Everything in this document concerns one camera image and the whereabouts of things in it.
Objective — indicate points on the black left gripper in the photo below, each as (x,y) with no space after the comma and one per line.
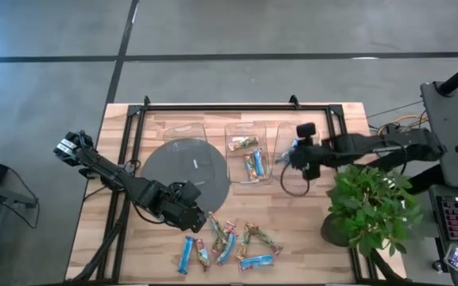
(183,206)

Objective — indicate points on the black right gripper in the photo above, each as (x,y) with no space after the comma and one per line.
(310,155)

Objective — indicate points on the green granola bar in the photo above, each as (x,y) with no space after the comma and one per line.
(243,143)
(215,225)
(245,242)
(268,240)

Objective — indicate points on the red granola bar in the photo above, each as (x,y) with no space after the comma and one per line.
(202,254)
(228,227)

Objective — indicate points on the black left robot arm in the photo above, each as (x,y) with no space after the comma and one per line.
(105,171)

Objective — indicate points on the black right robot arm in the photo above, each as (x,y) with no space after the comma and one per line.
(372,145)

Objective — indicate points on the clear plastic tray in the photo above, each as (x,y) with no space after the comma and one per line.
(280,135)
(239,129)
(185,131)

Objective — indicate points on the grey round mat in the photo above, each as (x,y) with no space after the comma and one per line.
(161,167)

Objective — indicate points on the green potted plant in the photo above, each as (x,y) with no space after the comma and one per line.
(372,206)

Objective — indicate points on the grey equipment cart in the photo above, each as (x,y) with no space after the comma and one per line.
(451,111)

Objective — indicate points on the dark desk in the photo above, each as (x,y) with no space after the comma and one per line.
(437,238)

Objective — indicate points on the black caster wheel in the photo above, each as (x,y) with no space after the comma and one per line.
(437,266)

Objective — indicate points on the black frame bracket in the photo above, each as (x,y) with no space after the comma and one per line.
(147,101)
(294,101)

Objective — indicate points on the black aluminium rig frame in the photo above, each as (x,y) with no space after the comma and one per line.
(233,107)

